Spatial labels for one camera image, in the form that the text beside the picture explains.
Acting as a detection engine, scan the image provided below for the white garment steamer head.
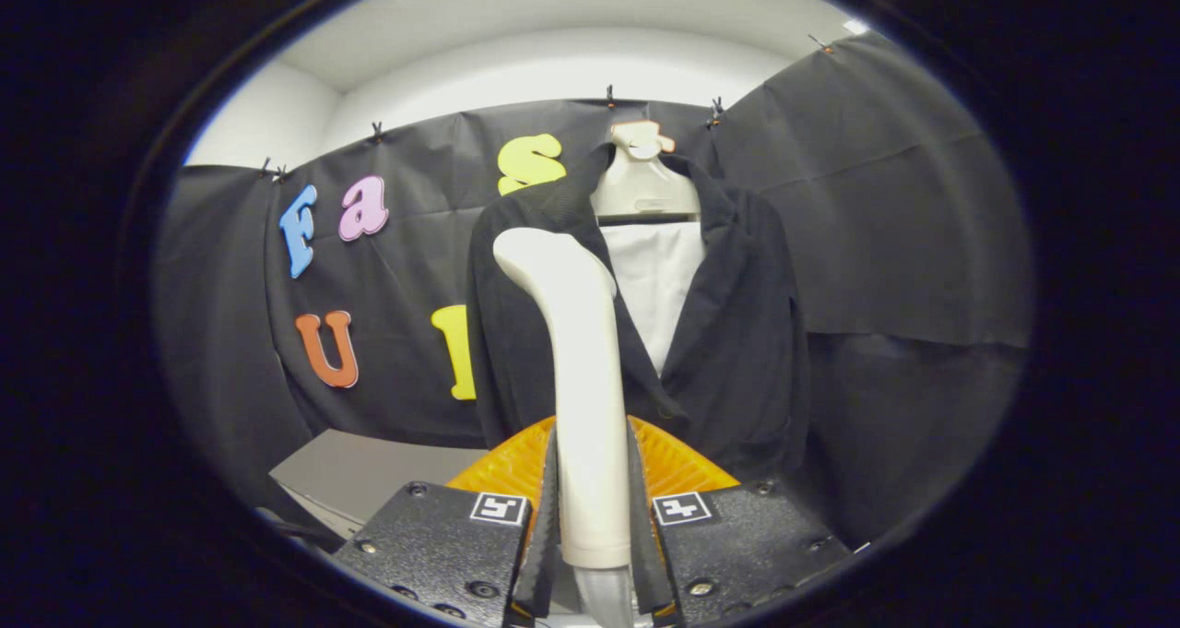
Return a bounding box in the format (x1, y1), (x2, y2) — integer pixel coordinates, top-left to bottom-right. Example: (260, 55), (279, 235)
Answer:
(492, 227), (637, 571)

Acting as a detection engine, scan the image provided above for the grey cabinet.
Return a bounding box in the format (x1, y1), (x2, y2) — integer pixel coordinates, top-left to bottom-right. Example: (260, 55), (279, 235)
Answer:
(269, 428), (490, 541)

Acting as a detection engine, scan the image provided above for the white plastic hanger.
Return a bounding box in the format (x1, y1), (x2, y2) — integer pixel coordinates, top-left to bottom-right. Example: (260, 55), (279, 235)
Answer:
(590, 121), (702, 223)

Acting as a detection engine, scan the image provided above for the black blazer jacket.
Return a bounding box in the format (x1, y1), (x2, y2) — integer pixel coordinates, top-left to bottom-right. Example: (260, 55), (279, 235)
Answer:
(466, 141), (812, 481)

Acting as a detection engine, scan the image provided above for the black cable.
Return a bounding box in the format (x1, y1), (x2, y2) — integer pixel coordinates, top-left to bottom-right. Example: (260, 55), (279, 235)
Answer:
(256, 506), (344, 551)

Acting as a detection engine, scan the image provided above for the black backdrop cloth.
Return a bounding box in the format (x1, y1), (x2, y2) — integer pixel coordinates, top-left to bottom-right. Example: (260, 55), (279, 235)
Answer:
(152, 30), (1033, 551)

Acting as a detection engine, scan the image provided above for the white fabric ironing panel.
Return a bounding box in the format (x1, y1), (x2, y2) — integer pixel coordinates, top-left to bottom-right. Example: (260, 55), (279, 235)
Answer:
(599, 220), (706, 377)

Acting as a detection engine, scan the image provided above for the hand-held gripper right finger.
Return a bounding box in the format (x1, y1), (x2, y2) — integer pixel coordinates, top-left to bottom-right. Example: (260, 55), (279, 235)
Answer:
(627, 414), (854, 627)

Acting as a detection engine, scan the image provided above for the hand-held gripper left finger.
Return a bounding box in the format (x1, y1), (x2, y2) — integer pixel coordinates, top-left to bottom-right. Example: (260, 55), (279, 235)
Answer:
(330, 414), (561, 628)

